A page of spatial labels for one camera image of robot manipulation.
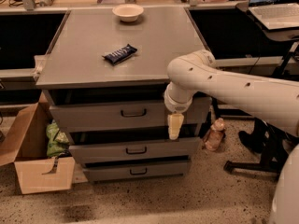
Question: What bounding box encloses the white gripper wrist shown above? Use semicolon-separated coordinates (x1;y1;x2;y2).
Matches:
164;82;195;140

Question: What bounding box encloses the grey top drawer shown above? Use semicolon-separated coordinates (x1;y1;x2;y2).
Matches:
49;96;213;133

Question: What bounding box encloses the grey drawer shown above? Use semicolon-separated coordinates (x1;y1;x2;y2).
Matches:
70;137;200;164
49;96;213;133
83;160;191;182

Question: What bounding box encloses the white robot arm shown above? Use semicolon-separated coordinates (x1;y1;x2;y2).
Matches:
164;49;299;224

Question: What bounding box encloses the grey middle drawer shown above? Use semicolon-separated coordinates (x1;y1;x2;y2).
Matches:
70;137;200;164

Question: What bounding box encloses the grey bottom drawer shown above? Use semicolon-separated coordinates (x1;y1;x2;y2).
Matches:
83;160;191;182

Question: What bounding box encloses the grey drawer cabinet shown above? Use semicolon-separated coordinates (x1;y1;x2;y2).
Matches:
37;7;211;182

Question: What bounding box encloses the open cardboard box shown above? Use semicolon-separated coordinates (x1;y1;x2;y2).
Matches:
0;94;75;194

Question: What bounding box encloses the plastic bottle on floor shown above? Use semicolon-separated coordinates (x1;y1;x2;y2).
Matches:
204;118;225;151

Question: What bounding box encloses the black shoe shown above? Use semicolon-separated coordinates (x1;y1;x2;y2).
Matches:
238;119;267;153

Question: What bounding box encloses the blue snack bar wrapper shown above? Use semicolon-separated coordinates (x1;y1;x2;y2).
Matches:
103;44;137;65

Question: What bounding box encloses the black office chair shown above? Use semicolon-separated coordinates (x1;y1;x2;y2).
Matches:
223;122;298;176

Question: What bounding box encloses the white ceramic bowl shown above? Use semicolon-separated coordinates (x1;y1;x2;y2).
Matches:
112;4;144;22

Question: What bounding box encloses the green chip bag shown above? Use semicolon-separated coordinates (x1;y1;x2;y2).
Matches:
46;121;69;157

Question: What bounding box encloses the silver laptop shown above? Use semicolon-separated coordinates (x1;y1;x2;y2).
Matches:
249;0;299;30

